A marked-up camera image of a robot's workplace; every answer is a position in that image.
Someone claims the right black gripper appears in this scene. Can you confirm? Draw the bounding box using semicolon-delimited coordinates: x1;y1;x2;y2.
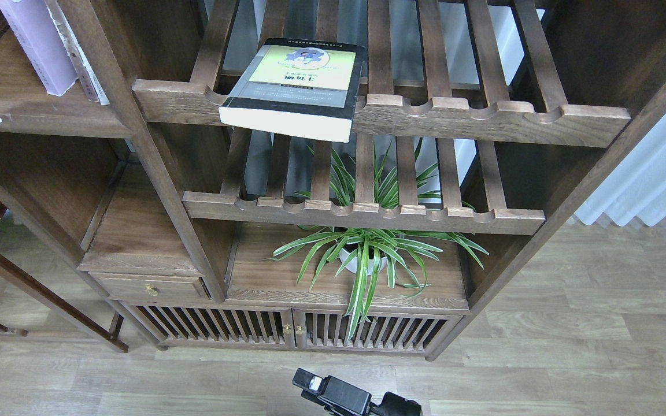
293;368;423;415

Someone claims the black yellow thick book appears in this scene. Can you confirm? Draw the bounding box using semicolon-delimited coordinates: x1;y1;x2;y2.
219;38;367;143

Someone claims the lavender white book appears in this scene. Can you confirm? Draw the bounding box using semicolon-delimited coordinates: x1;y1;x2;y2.
0;1;77;96

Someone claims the white plant pot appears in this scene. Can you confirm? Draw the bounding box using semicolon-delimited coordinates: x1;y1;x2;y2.
338;243;387;274

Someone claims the green spider plant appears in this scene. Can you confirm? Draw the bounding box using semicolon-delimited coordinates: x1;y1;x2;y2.
267;150;489;340

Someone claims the dark wooden bookshelf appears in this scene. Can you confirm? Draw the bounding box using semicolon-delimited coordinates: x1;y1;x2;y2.
0;1;666;361

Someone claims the wooden furniture at left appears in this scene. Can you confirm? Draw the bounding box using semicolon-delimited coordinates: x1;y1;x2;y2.
0;202;128;352

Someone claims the upright book worn spine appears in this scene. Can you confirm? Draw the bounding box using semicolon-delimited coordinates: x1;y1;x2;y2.
45;1;109;105

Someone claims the white curtain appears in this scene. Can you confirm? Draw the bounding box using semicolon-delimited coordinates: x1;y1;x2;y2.
575;114;666;226

